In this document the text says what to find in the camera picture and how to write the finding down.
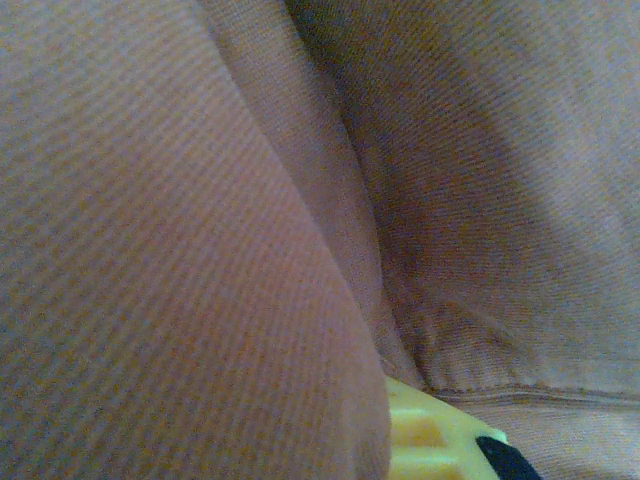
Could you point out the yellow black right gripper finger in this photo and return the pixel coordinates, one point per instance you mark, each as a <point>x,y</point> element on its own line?
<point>425,435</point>

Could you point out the brown long pants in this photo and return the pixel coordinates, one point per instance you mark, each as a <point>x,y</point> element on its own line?
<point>150,250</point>

